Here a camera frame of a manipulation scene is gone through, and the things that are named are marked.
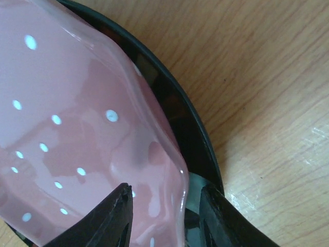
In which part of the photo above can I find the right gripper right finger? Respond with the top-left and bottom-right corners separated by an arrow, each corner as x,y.
199,184 -> 278,247

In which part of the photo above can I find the black striped plate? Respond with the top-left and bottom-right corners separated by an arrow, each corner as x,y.
1,1 -> 223,246

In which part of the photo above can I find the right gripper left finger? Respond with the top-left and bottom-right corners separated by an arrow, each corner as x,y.
47,183 -> 133,247

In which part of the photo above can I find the pink polka dot plate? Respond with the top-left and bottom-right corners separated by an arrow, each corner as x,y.
1,1 -> 188,246

